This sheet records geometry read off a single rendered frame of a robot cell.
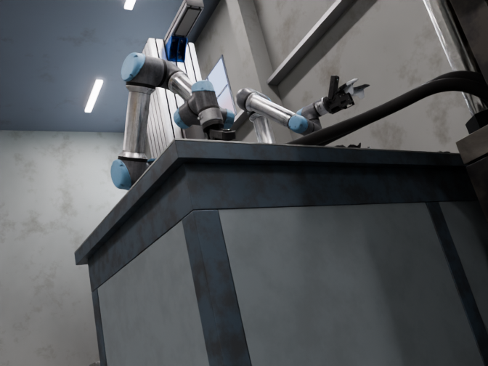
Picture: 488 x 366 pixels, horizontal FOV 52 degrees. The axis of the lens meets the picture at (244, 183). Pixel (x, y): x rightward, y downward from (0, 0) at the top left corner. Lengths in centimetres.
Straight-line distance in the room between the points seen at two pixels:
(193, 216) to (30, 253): 1060
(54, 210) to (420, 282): 1090
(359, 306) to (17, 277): 1047
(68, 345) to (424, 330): 1025
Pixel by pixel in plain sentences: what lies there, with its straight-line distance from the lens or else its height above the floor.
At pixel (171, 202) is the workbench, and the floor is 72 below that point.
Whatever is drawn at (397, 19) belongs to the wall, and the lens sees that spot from 584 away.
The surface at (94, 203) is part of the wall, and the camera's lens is 1198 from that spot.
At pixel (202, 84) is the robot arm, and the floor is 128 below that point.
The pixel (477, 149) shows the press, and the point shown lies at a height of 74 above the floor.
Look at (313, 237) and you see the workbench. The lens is 100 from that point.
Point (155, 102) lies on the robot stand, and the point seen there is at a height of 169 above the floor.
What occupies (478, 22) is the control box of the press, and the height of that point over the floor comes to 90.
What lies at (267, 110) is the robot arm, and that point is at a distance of 238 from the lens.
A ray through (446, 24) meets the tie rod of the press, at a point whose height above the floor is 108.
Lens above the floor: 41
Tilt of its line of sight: 19 degrees up
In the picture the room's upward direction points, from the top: 13 degrees counter-clockwise
